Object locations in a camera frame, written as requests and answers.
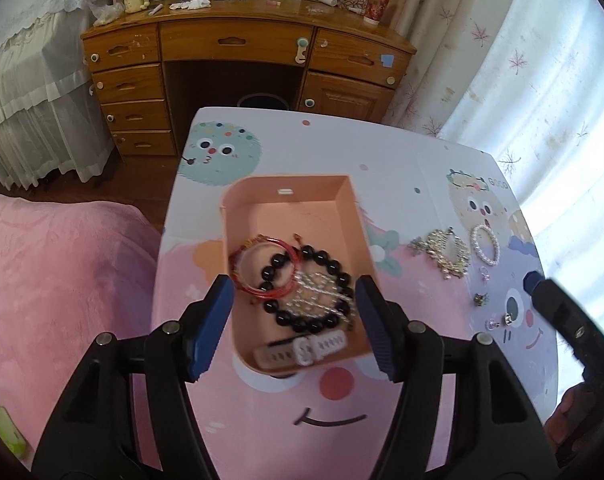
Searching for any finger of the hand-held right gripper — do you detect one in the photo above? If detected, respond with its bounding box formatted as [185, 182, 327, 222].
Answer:
[523, 270, 604, 387]

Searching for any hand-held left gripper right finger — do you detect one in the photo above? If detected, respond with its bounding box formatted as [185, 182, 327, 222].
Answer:
[354, 274, 558, 480]

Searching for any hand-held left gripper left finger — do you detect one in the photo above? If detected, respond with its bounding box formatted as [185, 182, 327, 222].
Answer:
[32, 275, 235, 480]

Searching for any peach box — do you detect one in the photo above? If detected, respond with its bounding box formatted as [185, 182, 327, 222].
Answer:
[219, 175, 377, 376]

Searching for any person's right hand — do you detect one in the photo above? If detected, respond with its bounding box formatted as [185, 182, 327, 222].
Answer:
[544, 384, 590, 453]

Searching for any white wristwatch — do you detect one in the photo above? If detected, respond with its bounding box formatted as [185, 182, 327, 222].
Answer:
[254, 332, 349, 369]

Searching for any pink fleece blanket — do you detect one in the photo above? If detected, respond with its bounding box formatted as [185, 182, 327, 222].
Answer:
[0, 190, 171, 471]

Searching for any cartoon printed table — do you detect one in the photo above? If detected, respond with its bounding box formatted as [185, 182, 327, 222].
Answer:
[152, 106, 558, 480]

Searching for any green plastic item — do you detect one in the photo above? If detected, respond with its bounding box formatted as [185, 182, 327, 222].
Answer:
[0, 404, 28, 459]

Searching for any black waste bin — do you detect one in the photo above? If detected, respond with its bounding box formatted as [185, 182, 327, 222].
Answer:
[236, 92, 291, 111]

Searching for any white floral window curtain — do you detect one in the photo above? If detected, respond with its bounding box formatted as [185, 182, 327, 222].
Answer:
[382, 0, 604, 283]

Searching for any wooden desk with drawers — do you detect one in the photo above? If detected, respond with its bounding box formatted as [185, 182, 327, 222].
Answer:
[80, 0, 417, 158]

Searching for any white lace bed curtain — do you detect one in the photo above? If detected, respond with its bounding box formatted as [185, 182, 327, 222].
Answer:
[0, 0, 118, 191]

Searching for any red patterned paper cup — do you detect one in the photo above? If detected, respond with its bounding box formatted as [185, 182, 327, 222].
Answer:
[364, 0, 395, 26]

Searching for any white plastic bag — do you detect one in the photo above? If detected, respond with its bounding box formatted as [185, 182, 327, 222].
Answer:
[88, 2, 125, 28]

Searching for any silver chain bracelet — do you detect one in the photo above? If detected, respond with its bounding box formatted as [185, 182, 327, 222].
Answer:
[283, 271, 357, 327]

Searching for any red string bracelet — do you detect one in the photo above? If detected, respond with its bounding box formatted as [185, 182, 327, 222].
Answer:
[228, 236, 303, 297]

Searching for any black bead bracelet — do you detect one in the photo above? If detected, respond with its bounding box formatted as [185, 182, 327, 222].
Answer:
[258, 245, 355, 333]

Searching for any white pearl bracelet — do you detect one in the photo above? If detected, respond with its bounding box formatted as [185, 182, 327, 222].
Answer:
[471, 223, 501, 267]

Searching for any gold charm bracelet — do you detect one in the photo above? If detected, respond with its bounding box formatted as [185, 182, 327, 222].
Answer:
[408, 228, 471, 280]

